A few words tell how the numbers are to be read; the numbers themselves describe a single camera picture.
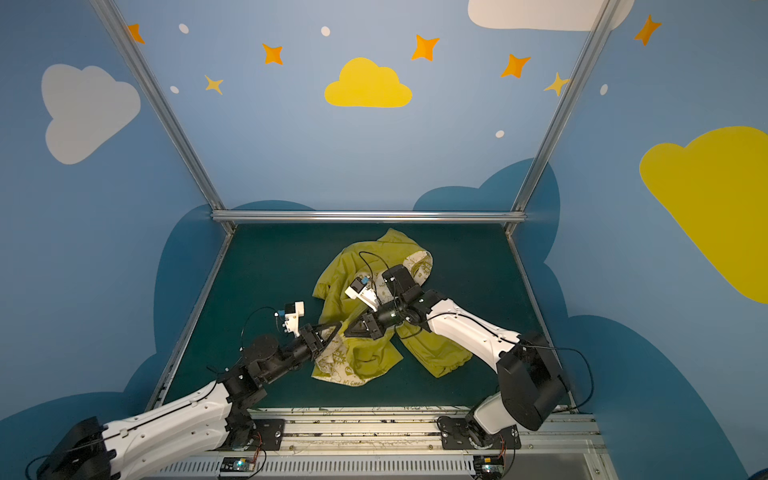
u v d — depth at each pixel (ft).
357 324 2.31
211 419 1.77
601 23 2.32
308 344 2.16
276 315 2.31
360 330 2.31
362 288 2.30
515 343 1.50
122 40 2.37
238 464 2.33
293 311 2.35
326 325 2.39
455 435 2.43
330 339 2.34
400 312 2.25
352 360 2.42
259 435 2.40
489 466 2.35
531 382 1.41
